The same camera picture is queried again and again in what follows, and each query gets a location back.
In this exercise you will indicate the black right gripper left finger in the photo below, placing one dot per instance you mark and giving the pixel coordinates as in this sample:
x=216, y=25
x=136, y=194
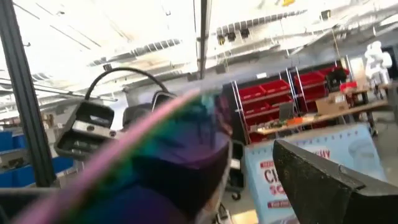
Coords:
x=15, y=205

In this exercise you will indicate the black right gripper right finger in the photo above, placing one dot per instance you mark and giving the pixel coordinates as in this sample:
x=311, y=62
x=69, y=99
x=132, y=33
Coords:
x=326, y=193

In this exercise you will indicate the light blue cereal box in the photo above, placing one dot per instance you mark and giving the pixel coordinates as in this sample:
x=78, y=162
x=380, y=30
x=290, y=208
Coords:
x=357, y=149

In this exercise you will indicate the iridescent purple spoon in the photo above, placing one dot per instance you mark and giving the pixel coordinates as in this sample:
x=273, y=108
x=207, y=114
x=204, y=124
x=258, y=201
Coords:
x=174, y=155

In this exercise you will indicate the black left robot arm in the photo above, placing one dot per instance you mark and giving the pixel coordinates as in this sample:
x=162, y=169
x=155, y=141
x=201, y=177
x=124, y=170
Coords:
x=90, y=124

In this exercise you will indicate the blue storage bins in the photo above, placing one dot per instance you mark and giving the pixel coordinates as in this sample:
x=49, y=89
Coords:
x=15, y=174

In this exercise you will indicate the long wooden workbench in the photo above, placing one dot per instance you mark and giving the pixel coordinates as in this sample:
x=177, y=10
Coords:
x=342, y=115

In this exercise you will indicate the brown cardboard box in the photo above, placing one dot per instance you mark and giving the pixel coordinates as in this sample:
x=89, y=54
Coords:
x=331, y=104

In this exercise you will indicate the black rolling cart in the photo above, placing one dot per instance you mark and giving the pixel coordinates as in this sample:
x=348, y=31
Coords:
x=236, y=174

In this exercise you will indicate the red bin storage rack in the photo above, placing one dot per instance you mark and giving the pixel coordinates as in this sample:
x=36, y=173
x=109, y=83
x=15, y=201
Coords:
x=264, y=99
x=311, y=84

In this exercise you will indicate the white humanoid robot figure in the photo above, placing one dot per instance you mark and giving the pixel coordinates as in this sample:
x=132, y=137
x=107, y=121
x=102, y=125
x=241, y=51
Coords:
x=376, y=62

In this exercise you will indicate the black aluminium frame post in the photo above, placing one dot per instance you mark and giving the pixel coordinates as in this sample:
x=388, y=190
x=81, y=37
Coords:
x=205, y=37
x=25, y=93

